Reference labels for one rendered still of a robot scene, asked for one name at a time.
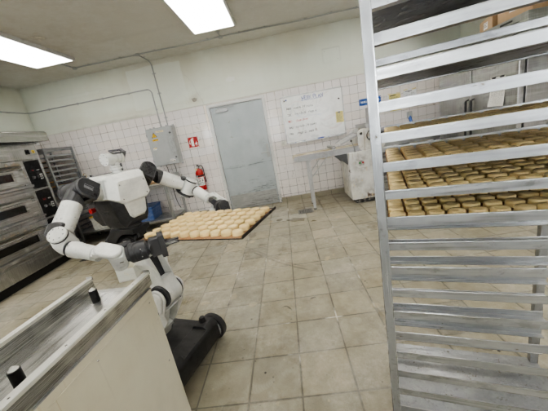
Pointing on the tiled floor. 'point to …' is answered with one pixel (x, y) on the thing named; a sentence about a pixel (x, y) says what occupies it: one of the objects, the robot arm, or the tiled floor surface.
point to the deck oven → (24, 213)
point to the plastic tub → (129, 273)
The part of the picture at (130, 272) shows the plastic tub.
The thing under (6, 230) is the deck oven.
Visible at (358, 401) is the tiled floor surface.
